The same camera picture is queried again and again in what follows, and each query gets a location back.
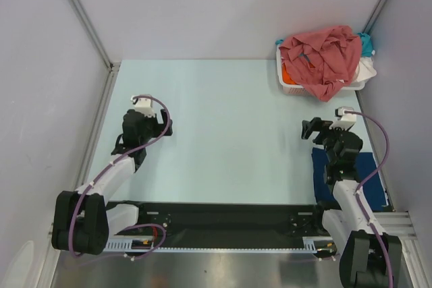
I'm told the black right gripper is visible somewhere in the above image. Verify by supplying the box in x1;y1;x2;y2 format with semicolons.
301;117;350;164

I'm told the pink polo shirt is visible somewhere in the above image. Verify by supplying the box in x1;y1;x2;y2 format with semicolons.
279;25;362;102

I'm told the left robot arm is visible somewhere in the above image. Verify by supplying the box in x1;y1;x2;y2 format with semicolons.
51;109;173;257

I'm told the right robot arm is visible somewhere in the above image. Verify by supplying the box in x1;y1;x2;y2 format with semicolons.
301;111;402;287

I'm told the white plastic laundry basket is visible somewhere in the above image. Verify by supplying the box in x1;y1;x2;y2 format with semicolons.
275;45;366;96

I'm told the orange t shirt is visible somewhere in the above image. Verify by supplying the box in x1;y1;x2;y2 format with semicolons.
281;63;297;85

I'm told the white t shirt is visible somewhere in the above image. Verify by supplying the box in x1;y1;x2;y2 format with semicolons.
352;57;377;83

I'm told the folded navy blue shirt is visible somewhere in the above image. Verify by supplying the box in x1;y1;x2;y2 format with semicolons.
311;147;387;212

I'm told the teal t shirt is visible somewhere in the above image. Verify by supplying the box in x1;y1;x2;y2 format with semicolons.
357;32;375;57

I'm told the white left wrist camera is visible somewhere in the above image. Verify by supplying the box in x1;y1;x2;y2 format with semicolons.
131;96;155;116

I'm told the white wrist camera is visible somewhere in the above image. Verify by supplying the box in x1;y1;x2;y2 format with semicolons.
331;107;356;131
131;96;155;116

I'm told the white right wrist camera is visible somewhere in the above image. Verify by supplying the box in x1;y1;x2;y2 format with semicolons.
331;107;356;131

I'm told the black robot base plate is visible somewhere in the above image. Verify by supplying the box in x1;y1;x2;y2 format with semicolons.
107;200;338;250

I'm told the white slotted cable duct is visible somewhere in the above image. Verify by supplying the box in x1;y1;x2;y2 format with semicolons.
103;237;337;254

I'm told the aluminium frame rail front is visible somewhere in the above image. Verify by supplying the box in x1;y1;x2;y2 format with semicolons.
374;212;416;240

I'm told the aluminium frame post left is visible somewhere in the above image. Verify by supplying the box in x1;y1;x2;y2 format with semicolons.
67;0;113;71

